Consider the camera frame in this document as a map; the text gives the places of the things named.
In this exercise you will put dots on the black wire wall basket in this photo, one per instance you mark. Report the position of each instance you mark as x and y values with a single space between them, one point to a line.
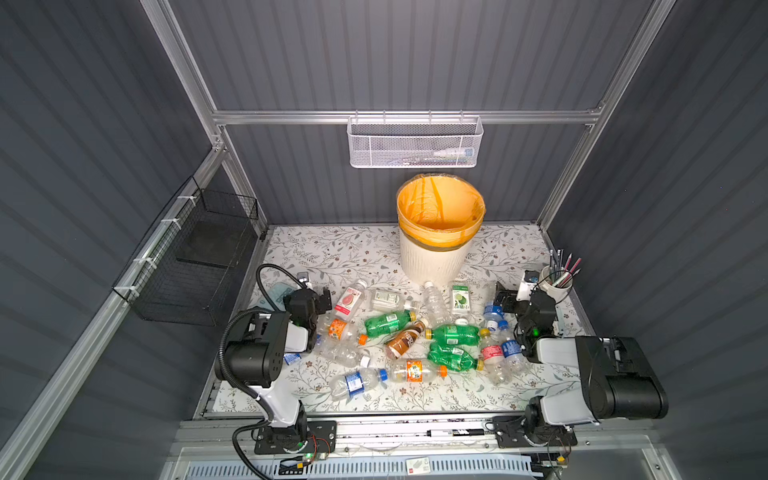
196 260

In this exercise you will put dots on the white ribbed trash bin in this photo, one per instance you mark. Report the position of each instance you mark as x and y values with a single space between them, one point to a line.
423 264

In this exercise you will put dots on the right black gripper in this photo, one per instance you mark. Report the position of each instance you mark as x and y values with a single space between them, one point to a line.
507 299

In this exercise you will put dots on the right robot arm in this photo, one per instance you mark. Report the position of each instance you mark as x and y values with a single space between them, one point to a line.
615 378

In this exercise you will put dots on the crushed clear bottle white cap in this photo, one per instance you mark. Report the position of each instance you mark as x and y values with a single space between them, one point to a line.
345 355

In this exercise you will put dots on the orange soda label bottle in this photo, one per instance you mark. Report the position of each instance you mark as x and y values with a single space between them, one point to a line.
415 371

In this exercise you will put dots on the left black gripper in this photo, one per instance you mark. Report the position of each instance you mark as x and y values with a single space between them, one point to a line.
321 302

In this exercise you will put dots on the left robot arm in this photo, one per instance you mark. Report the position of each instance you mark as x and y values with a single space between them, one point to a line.
250 355

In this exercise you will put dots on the orange label crushed bottle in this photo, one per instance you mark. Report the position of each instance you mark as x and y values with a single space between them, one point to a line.
341 330

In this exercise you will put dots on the green bottle white cap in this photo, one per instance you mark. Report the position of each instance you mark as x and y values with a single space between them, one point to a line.
452 334

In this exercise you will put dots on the tall clear ribbed bottle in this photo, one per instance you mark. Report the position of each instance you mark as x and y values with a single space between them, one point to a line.
435 305

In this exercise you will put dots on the green bottle yellow cap lower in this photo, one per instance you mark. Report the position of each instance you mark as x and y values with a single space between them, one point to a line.
454 359

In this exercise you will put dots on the green bottle yellow cap upper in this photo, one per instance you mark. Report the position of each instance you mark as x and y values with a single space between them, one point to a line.
388 323

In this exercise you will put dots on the white tube in basket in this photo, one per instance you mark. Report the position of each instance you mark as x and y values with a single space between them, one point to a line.
457 155

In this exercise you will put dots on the white wire wall basket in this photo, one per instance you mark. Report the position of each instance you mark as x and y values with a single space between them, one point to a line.
399 143

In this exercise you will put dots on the small blue cap bottle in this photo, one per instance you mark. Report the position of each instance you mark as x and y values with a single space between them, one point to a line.
291 358

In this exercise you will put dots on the square clear bottle green label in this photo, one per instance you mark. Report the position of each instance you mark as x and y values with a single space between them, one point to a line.
383 300

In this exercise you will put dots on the white pencil cup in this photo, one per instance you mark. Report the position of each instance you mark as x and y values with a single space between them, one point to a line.
556 283

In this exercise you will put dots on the pink label clear bottle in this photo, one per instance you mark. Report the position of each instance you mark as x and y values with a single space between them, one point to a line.
350 300

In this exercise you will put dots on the teal calculator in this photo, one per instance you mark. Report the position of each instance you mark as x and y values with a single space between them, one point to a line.
278 292

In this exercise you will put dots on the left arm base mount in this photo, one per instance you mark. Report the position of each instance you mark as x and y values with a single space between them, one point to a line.
314 436

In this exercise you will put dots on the orange bin liner bag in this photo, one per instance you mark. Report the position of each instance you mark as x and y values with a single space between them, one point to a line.
439 211

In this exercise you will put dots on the blue label clear bottle front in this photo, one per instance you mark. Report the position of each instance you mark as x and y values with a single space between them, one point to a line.
357 382

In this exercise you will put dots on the green bottle yellow cap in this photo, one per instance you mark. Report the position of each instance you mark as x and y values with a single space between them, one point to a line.
388 323
454 359

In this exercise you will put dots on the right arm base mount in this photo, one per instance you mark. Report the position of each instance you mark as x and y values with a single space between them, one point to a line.
517 431

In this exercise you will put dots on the brown tea bottle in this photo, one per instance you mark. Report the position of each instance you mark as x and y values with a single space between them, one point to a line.
404 340

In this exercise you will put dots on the green label white carton bottle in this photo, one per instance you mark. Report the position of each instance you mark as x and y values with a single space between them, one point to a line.
460 299

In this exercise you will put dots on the red label clear bottle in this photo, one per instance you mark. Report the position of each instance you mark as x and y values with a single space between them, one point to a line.
493 358

